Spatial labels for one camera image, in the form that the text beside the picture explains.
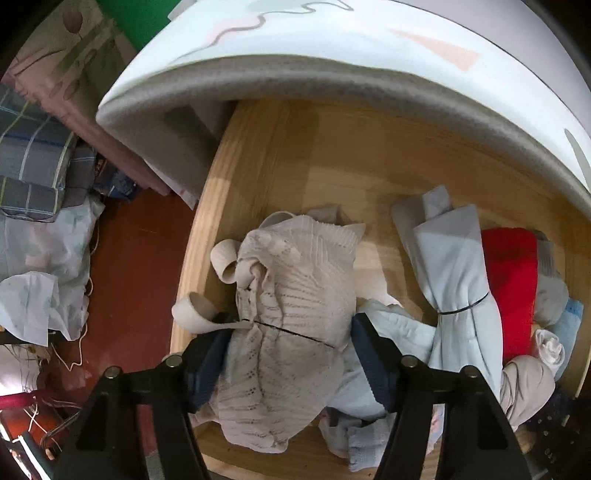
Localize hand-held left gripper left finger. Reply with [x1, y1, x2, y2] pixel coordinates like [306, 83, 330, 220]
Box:
[53, 314, 236, 480]

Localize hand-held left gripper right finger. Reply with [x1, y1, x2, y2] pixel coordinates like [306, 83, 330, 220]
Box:
[350, 313, 532, 480]

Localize pale blue underwear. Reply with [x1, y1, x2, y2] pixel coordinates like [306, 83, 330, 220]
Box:
[318, 299, 437, 472]

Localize beige knit underwear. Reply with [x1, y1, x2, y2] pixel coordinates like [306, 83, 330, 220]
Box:
[172, 211, 366, 453]

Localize light blue banded underwear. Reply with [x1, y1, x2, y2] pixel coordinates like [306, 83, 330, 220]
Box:
[392, 185, 504, 402]

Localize wooden drawer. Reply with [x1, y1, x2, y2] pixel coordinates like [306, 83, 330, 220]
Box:
[168, 99, 591, 480]

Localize beige smooth underwear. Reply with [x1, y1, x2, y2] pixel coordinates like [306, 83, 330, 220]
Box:
[499, 355, 556, 428]

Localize plain grey underwear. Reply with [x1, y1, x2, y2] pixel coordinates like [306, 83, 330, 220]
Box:
[536, 240, 570, 326]

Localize red underwear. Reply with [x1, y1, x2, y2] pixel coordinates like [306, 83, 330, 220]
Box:
[480, 227, 540, 365]

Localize small white garment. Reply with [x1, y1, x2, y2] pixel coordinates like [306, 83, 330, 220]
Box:
[536, 329, 566, 370]

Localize blue knit garment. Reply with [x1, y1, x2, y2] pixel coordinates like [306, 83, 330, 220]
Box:
[549, 298, 585, 370]

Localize white crumpled sheet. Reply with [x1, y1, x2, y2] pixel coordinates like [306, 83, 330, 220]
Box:
[0, 194, 106, 347]

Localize dark blue packet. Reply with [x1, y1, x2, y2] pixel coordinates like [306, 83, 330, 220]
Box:
[95, 157, 139, 199]

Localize white printed bed mattress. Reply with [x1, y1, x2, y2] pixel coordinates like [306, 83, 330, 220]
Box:
[96, 0, 591, 220]

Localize pink floral bedding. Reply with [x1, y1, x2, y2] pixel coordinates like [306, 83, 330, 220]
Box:
[2, 0, 171, 197]

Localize green cloth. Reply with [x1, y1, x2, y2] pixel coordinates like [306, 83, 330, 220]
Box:
[95, 0, 185, 51]

